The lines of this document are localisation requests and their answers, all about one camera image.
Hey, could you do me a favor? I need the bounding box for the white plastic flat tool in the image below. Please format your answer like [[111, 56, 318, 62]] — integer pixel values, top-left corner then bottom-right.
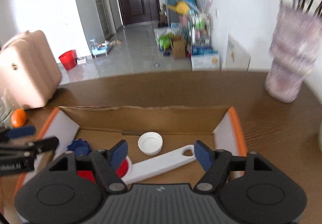
[[121, 145, 196, 185]]

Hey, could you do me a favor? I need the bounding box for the yellow watering can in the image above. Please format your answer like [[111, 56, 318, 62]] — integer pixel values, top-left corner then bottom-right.
[[167, 1, 190, 15]]

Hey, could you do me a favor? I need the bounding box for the pink suitcase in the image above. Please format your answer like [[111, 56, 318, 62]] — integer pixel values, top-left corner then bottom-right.
[[1, 30, 62, 109]]

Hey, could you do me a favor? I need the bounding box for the red cardboard box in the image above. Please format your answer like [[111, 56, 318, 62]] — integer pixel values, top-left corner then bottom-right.
[[15, 106, 248, 194]]

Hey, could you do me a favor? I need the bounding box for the orange fruit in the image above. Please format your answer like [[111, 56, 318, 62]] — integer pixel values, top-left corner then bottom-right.
[[10, 108, 27, 128]]

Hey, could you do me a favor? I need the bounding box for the blue ridged cap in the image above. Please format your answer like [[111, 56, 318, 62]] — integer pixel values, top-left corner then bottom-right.
[[67, 139, 92, 156]]

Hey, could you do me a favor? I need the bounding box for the clear glass cup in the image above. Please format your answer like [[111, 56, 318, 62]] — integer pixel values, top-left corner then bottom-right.
[[0, 95, 13, 128]]

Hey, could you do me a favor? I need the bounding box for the white plastic jar lid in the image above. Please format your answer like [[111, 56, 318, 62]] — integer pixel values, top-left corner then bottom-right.
[[137, 132, 163, 156]]

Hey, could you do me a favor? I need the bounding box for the red round lid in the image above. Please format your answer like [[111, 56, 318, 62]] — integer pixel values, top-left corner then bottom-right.
[[77, 156, 132, 184]]

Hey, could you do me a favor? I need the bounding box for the red plastic bucket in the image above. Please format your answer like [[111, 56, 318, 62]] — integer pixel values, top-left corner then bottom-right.
[[58, 50, 77, 71]]

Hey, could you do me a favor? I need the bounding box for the purple textured vase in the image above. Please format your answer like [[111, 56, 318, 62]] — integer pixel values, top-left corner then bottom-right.
[[265, 4, 321, 103]]

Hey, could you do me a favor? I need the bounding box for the brown cardboard carton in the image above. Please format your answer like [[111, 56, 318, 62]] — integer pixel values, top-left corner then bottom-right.
[[170, 35, 186, 59]]

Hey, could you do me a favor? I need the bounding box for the wire storage rack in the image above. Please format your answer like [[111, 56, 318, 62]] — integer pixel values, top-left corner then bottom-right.
[[187, 12, 212, 47]]

